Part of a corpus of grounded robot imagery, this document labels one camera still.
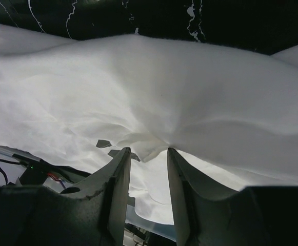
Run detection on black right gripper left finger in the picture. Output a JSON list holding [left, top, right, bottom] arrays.
[[0, 148, 131, 245]]

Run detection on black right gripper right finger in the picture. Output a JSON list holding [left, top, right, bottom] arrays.
[[167, 148, 298, 245]]

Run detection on white printed t-shirt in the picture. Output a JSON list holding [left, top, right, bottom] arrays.
[[0, 25, 298, 224]]

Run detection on black marble pattern mat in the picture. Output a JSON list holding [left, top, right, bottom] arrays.
[[0, 0, 298, 55]]

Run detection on left controller board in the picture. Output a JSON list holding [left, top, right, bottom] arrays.
[[18, 165, 66, 189]]

